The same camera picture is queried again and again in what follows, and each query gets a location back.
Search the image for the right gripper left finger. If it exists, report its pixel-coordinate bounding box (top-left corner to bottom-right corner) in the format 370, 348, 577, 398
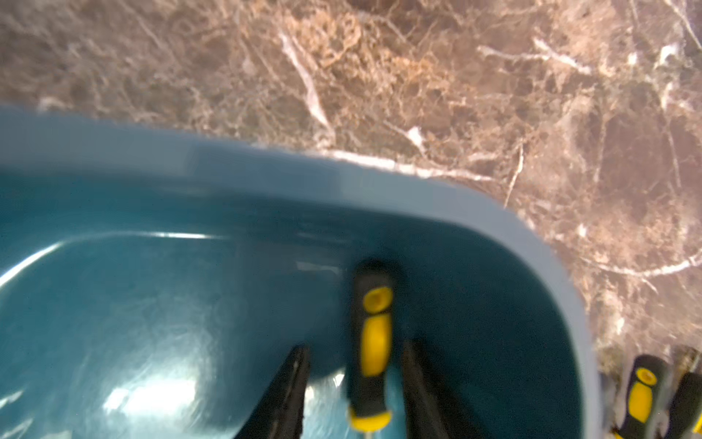
235, 345, 311, 439

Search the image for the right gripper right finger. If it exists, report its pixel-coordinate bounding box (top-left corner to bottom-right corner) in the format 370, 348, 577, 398
401, 340, 483, 438

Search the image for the teal plastic storage box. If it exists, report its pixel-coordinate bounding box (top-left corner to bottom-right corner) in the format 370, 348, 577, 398
1, 106, 601, 438

